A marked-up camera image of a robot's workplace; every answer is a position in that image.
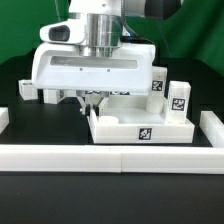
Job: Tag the white fiducial marker base sheet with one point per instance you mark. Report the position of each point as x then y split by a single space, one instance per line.
72 93

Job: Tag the white square table top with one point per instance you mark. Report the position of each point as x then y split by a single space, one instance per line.
126 121

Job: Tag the white left fence rail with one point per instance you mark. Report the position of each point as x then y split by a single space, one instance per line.
4 118

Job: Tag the white fence rail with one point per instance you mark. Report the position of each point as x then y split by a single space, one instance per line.
4 118
213 128
112 159

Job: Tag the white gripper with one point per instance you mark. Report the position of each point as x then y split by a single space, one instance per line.
58 66

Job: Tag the white front fence rail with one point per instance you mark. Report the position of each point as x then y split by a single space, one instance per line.
112 159

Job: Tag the white right fence rail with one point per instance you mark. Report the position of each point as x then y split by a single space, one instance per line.
213 128

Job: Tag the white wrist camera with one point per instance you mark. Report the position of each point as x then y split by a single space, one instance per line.
63 33

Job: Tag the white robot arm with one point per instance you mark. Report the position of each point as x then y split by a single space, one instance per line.
95 53

